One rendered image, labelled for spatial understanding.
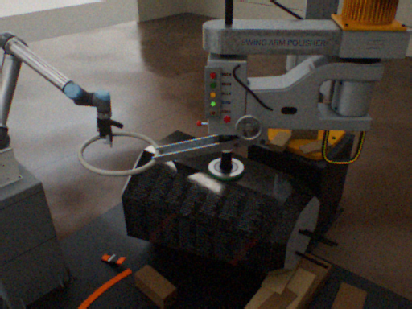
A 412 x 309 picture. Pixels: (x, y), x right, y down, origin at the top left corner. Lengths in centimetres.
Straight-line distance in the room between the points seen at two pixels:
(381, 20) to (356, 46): 15
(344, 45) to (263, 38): 38
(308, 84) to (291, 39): 25
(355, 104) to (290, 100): 33
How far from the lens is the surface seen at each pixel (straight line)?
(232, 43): 193
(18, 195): 246
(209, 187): 232
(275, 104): 206
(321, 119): 213
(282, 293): 249
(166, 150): 239
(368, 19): 201
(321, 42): 197
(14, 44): 262
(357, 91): 211
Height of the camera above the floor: 216
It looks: 31 degrees down
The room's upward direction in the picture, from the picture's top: 1 degrees counter-clockwise
